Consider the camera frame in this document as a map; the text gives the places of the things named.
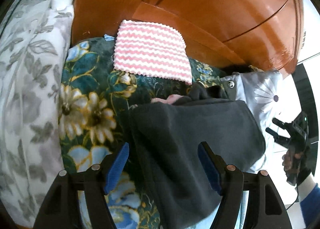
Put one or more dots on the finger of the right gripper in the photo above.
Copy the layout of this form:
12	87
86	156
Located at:
281	140
289	126

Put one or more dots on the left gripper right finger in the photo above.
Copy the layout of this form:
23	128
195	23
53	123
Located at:
255	192

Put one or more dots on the black and white zip jacket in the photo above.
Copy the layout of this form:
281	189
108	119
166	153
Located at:
167	136

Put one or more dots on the blue and white sleeve forearm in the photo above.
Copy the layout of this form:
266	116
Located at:
308	191

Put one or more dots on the right hand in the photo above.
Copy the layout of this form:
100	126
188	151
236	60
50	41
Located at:
288	159

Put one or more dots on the grey-blue floral duvet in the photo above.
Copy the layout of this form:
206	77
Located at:
259	90

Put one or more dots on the brown wooden headboard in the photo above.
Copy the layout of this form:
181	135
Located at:
266	34

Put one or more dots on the green floral bed sheet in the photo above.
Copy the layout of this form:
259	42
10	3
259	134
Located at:
94	103

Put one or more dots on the pink striped cloth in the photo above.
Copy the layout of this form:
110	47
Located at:
153	50

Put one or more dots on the grey leaf pattern pillow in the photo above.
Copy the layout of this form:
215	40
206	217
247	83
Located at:
34	45

